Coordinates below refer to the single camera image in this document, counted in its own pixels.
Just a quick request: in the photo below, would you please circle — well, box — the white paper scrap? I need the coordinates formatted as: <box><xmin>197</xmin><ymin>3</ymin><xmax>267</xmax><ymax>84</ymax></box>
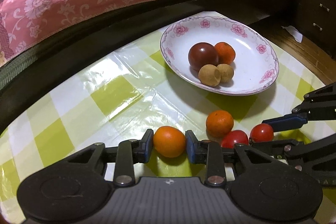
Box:
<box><xmin>282</xmin><ymin>26</ymin><xmax>303</xmax><ymax>43</ymax></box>

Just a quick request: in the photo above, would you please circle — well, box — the white floral rimmed plate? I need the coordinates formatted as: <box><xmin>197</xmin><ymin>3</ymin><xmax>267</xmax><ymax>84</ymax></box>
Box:
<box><xmin>160</xmin><ymin>15</ymin><xmax>279</xmax><ymax>96</ymax></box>

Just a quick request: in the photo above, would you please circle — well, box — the large bumpy mandarin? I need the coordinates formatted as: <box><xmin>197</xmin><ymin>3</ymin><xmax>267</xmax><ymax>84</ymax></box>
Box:
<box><xmin>214</xmin><ymin>42</ymin><xmax>236</xmax><ymax>65</ymax></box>

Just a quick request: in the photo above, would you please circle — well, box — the dark bed frame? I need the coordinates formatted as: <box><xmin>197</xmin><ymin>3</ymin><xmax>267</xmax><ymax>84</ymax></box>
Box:
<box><xmin>1</xmin><ymin>0</ymin><xmax>297</xmax><ymax>129</ymax></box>

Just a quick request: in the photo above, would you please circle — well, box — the green white checkered tablecloth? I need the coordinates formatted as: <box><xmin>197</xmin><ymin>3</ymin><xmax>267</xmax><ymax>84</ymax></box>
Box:
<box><xmin>1</xmin><ymin>29</ymin><xmax>323</xmax><ymax>223</ymax></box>

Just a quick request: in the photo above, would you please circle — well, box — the dark red plum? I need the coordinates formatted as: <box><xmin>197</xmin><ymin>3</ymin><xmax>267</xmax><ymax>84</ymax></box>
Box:
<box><xmin>188</xmin><ymin>42</ymin><xmax>219</xmax><ymax>71</ymax></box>

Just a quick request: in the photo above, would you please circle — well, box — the small orange mandarin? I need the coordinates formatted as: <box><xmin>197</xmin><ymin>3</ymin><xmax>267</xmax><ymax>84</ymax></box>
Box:
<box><xmin>206</xmin><ymin>110</ymin><xmax>234</xmax><ymax>138</ymax></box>

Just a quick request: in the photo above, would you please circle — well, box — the tan longan with dent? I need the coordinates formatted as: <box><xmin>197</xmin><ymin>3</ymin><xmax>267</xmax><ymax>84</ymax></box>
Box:
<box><xmin>198</xmin><ymin>64</ymin><xmax>221</xmax><ymax>87</ymax></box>

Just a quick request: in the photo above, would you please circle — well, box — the dark drawer cabinet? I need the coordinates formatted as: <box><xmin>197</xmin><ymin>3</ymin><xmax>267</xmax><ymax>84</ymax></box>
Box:
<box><xmin>297</xmin><ymin>0</ymin><xmax>335</xmax><ymax>59</ymax></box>

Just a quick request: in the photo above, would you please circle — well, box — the small tan longan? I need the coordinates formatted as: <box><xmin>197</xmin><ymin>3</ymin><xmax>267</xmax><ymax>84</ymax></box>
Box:
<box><xmin>217</xmin><ymin>64</ymin><xmax>234</xmax><ymax>83</ymax></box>

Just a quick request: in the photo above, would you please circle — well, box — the red cherry tomato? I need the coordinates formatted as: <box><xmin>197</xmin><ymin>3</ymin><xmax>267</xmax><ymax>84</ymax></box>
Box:
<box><xmin>249</xmin><ymin>123</ymin><xmax>274</xmax><ymax>143</ymax></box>
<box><xmin>221</xmin><ymin>130</ymin><xmax>249</xmax><ymax>148</ymax></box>

